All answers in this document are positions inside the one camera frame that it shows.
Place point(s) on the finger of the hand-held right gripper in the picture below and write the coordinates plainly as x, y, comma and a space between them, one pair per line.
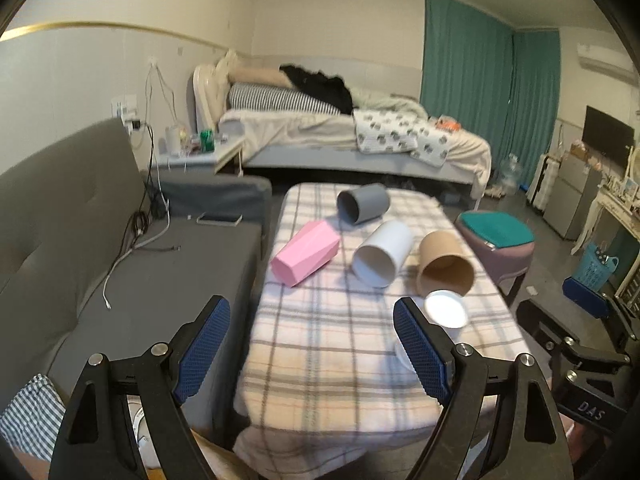
540, 317
587, 296

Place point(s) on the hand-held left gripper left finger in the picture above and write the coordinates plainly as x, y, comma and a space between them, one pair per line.
205, 345

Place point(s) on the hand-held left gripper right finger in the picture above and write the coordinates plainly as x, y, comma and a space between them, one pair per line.
420, 355

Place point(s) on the small white cup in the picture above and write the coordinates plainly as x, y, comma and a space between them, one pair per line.
445, 310

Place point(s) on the brown paper cup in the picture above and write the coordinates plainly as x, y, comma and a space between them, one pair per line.
442, 252

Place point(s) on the tall white cup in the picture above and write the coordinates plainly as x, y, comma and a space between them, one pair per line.
390, 245

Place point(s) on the pink faceted cup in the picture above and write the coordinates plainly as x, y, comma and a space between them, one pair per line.
305, 252

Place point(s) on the grey cup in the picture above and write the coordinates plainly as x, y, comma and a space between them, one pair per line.
367, 205

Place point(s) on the blue plastic basket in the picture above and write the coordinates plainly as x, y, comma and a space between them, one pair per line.
595, 267

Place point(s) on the white dresser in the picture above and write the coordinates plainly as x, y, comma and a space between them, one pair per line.
617, 220

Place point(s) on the purple stool with teal cushion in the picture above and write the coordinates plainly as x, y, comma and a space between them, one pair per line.
495, 245

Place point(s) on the plaid tablecloth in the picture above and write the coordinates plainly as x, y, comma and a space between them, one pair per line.
325, 340

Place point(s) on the grey cabinet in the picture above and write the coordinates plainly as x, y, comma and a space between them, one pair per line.
570, 200

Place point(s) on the smartphone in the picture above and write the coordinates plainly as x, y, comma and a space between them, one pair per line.
219, 218

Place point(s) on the clear water jug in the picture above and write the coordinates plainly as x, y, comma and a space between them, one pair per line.
511, 176

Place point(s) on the black television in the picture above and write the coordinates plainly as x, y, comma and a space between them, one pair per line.
607, 137

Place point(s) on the grey sofa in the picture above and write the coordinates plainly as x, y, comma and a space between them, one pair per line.
75, 240

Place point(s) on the blue striped cloth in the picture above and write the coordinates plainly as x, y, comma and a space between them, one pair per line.
30, 410

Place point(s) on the white bedside table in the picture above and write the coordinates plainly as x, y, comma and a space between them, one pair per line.
220, 152

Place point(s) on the green curtain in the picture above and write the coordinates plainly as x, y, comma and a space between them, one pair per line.
535, 100
465, 55

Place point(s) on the green can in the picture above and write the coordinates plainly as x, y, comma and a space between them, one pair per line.
207, 141

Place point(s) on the white jar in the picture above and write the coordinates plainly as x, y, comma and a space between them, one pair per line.
174, 140

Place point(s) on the orange packet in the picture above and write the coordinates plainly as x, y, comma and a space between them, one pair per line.
446, 124

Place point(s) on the patterned white blanket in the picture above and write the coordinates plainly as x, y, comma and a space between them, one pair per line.
395, 132

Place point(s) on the bed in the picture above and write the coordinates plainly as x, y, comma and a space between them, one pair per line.
300, 130

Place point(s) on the white air conditioner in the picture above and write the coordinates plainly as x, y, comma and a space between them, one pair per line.
602, 60

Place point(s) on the striped pillow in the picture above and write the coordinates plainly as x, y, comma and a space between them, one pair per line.
280, 97

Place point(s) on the beige pillow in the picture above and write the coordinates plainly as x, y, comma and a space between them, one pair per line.
255, 76

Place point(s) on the black clothing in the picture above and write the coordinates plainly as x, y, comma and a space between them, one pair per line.
325, 87

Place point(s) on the wall power outlet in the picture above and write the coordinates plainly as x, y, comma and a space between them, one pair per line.
125, 107

